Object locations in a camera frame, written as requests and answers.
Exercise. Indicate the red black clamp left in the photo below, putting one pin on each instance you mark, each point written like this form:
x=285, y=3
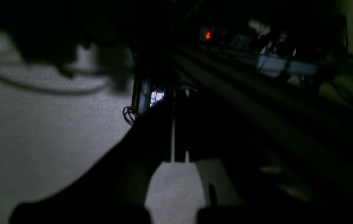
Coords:
x=208, y=35

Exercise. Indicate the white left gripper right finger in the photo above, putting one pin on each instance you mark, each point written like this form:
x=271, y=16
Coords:
x=234, y=188

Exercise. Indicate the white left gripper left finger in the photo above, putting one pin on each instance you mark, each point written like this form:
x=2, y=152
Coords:
x=114, y=190

